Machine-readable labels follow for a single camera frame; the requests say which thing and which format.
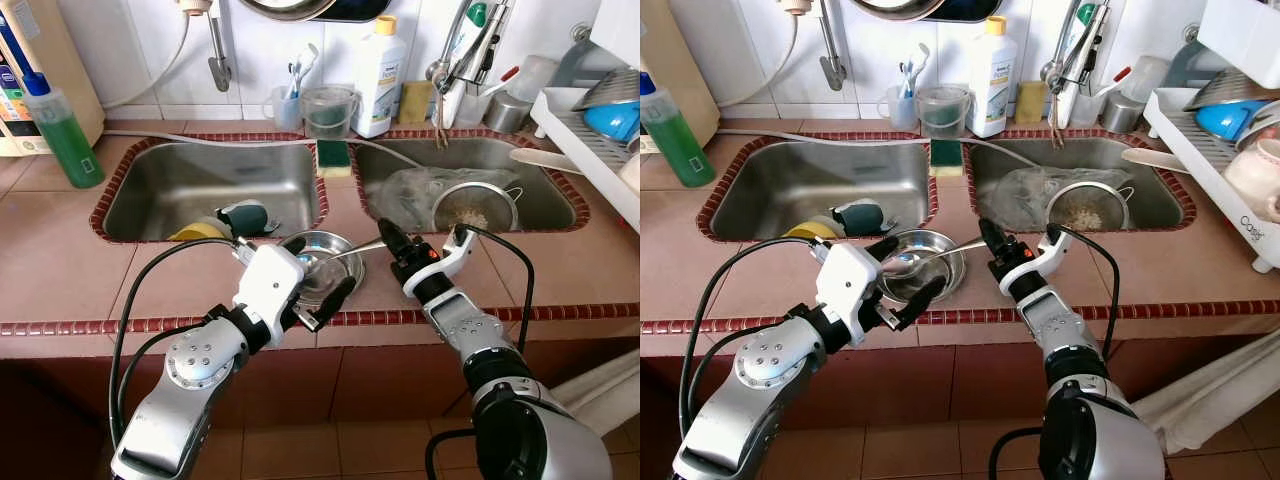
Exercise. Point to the yellow plastic bowl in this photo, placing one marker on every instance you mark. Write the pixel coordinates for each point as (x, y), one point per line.
(200, 232)
(815, 231)

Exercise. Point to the clear plastic container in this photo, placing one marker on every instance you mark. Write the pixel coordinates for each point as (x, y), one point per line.
(330, 115)
(943, 115)

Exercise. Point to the white cloth towel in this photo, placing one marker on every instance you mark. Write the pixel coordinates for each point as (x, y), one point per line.
(605, 395)
(1210, 395)

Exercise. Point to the steel sink faucet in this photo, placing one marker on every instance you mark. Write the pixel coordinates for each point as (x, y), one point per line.
(470, 55)
(1075, 60)

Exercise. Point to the steel sink basin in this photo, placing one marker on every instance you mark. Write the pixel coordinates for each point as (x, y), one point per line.
(1160, 195)
(200, 180)
(810, 180)
(545, 190)

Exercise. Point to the toothbrush holder cup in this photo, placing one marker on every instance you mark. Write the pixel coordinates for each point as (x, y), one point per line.
(898, 108)
(285, 110)

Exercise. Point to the clear plastic bag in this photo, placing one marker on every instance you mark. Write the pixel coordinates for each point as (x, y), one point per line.
(1025, 195)
(410, 195)

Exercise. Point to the white dish rack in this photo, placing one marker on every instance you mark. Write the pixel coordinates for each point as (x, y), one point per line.
(590, 160)
(1210, 185)

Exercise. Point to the white plastic box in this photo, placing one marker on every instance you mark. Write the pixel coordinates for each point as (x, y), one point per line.
(1240, 35)
(615, 30)

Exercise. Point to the white ceramic mug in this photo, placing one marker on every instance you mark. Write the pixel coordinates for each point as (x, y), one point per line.
(1255, 180)

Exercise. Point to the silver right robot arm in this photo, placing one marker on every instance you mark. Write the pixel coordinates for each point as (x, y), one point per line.
(1100, 430)
(540, 430)

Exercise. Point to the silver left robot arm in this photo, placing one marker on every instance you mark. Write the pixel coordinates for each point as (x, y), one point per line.
(760, 370)
(190, 380)

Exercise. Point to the hanging steel wok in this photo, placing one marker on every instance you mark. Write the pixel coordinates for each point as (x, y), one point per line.
(300, 8)
(920, 8)

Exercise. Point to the clear plastic tumbler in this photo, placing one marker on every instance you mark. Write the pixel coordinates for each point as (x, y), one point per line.
(535, 78)
(1145, 78)

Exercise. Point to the round steel plate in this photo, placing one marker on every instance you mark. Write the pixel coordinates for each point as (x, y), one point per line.
(335, 282)
(940, 278)

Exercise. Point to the steel pot lid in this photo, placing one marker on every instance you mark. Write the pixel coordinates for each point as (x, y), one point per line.
(615, 90)
(1235, 88)

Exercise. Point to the steel wall tap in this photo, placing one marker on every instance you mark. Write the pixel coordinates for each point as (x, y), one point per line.
(218, 70)
(832, 70)

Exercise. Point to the white water filter appliance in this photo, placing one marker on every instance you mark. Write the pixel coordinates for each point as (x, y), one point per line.
(685, 60)
(60, 50)

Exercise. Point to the beige spatula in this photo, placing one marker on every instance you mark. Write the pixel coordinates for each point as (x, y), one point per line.
(1155, 160)
(545, 160)

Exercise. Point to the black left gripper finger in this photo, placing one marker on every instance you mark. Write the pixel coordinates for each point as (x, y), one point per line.
(923, 300)
(882, 250)
(295, 244)
(335, 300)

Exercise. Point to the green dish soap bottle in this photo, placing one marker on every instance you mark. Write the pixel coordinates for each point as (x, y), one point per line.
(65, 140)
(680, 135)

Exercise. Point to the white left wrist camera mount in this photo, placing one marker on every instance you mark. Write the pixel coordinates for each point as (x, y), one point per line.
(265, 290)
(848, 290)

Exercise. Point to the steel mug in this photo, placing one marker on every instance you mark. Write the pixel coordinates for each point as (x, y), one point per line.
(1122, 113)
(508, 115)

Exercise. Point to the blue bowl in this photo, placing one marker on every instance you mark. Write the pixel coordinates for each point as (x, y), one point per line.
(1225, 120)
(615, 122)

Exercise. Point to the green yellow scouring sponge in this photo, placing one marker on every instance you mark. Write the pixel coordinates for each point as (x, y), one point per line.
(333, 155)
(945, 155)

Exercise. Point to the steel spoon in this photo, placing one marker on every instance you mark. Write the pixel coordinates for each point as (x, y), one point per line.
(960, 246)
(365, 246)

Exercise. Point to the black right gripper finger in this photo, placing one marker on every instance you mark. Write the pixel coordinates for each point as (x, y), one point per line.
(393, 238)
(993, 238)

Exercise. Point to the white bottle yellow cap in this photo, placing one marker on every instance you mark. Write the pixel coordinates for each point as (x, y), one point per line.
(378, 85)
(992, 85)

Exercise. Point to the round steel strainer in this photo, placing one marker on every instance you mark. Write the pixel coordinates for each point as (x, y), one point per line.
(1090, 210)
(475, 210)

